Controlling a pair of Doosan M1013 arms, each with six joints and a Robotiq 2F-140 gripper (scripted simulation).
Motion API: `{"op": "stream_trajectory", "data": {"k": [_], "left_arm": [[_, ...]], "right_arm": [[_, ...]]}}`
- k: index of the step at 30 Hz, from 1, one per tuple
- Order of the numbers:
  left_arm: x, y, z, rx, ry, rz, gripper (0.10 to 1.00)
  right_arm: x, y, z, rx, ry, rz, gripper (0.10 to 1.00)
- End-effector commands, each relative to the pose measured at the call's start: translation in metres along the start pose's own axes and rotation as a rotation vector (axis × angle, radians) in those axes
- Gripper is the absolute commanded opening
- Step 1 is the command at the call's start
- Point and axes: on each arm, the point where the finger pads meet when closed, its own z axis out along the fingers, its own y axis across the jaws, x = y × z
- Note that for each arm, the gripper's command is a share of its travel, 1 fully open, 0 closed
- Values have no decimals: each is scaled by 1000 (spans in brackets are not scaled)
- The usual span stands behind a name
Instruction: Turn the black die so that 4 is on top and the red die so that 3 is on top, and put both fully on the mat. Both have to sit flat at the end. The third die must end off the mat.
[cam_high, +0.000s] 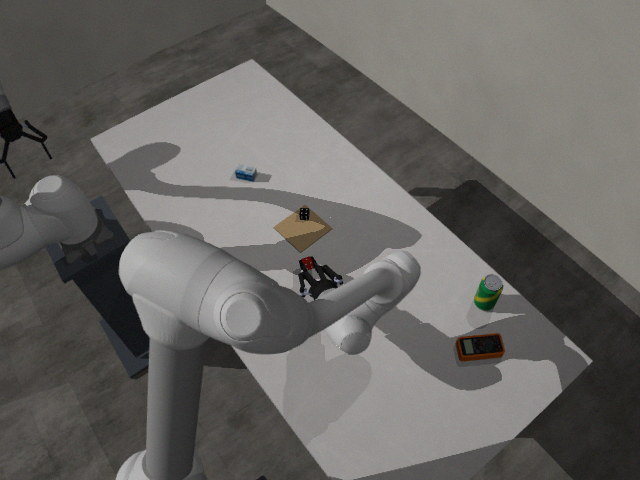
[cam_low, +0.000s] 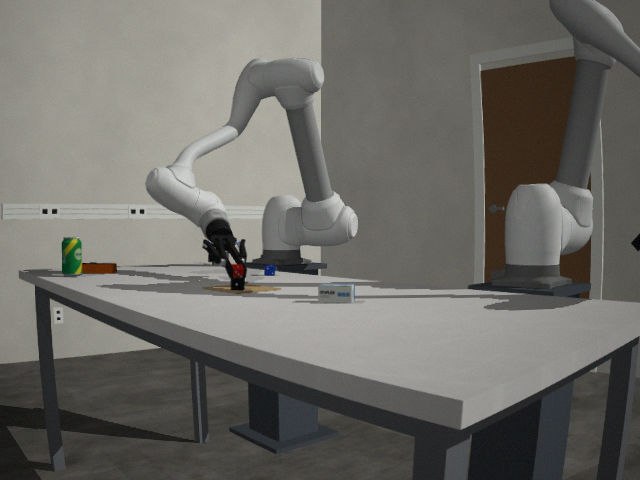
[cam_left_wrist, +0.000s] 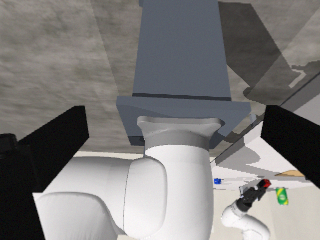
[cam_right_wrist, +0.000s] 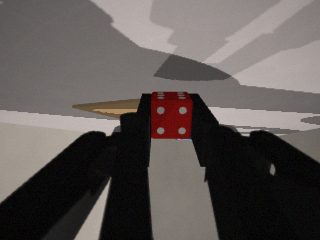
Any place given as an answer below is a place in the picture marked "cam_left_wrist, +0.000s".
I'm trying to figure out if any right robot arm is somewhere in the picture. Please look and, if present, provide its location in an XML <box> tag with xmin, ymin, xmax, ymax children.
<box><xmin>221</xmin><ymin>186</ymin><xmax>270</xmax><ymax>240</ymax></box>

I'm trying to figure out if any tan flat mat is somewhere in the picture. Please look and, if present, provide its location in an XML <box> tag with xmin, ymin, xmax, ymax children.
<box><xmin>274</xmin><ymin>170</ymin><xmax>304</xmax><ymax>177</ymax></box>

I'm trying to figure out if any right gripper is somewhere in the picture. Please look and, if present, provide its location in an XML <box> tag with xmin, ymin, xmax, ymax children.
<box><xmin>236</xmin><ymin>179</ymin><xmax>271</xmax><ymax>212</ymax></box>

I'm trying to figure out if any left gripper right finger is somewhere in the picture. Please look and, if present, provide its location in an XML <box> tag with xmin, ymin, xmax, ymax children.
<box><xmin>260</xmin><ymin>105</ymin><xmax>320</xmax><ymax>189</ymax></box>

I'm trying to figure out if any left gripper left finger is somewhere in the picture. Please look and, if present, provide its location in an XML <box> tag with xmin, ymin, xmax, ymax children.
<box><xmin>0</xmin><ymin>106</ymin><xmax>89</xmax><ymax>240</ymax></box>

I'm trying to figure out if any red die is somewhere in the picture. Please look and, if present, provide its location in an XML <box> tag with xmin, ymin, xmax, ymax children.
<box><xmin>263</xmin><ymin>179</ymin><xmax>270</xmax><ymax>187</ymax></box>

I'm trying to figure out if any blue die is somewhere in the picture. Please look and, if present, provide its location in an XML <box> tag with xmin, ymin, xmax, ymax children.
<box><xmin>214</xmin><ymin>178</ymin><xmax>221</xmax><ymax>184</ymax></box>

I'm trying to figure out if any green soda can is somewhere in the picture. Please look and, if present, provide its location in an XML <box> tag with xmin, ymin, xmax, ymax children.
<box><xmin>275</xmin><ymin>187</ymin><xmax>289</xmax><ymax>205</ymax></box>

